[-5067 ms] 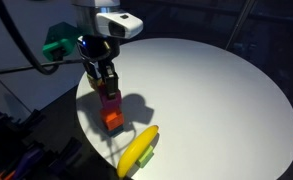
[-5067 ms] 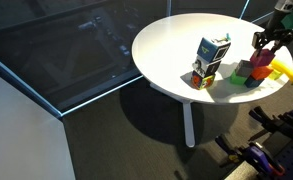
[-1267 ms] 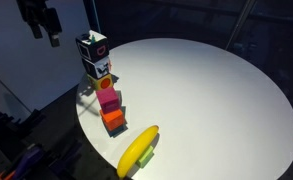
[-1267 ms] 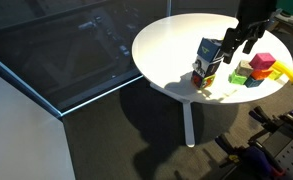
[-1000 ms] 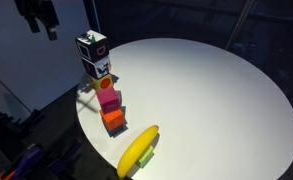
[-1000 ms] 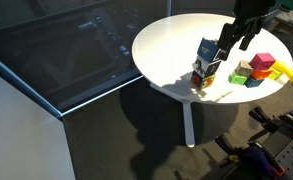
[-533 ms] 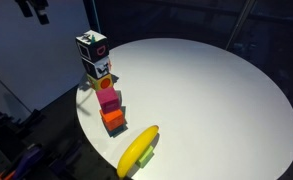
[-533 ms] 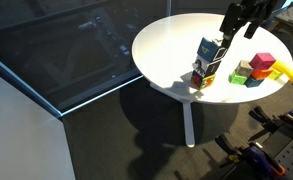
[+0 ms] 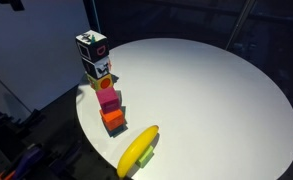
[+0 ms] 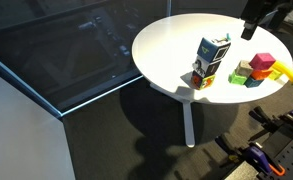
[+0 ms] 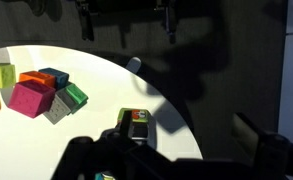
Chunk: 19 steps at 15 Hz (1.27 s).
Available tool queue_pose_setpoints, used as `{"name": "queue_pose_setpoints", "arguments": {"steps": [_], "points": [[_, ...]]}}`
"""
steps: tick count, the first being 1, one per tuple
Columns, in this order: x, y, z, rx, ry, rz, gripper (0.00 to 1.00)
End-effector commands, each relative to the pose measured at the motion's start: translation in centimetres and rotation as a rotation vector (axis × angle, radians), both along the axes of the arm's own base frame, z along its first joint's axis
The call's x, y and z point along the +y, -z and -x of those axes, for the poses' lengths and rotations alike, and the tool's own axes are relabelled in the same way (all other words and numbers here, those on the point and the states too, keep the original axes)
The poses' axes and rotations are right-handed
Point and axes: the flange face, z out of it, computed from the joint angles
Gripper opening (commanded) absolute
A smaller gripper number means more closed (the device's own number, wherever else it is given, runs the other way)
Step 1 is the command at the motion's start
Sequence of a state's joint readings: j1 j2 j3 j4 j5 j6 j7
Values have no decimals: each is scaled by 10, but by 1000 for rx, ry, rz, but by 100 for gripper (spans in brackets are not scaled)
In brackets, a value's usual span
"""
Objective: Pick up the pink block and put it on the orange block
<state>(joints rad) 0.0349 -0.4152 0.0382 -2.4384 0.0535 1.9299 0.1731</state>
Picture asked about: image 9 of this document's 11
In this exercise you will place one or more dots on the pink block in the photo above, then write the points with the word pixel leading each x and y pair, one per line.
pixel 107 99

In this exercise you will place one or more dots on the orange block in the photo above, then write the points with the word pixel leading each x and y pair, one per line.
pixel 112 119

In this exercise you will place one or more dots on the dark blue block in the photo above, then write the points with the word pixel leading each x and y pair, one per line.
pixel 117 132

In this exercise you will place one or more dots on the small lime green block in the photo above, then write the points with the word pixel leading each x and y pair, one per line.
pixel 145 157

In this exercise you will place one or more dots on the yellow green fabric cube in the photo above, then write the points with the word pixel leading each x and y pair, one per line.
pixel 102 82

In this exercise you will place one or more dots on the black white fabric cube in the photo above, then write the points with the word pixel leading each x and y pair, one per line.
pixel 97 68

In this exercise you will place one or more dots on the yellow banana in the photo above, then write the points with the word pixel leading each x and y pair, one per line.
pixel 137 150

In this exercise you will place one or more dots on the blue black fabric cube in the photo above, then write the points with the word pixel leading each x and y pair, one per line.
pixel 91 46

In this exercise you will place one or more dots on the purple orange bar clamp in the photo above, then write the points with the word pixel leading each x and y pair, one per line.
pixel 27 160

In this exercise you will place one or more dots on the black hanging device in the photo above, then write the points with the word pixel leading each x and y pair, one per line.
pixel 14 3

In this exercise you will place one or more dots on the metal window frame post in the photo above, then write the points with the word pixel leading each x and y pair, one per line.
pixel 96 16
pixel 241 23

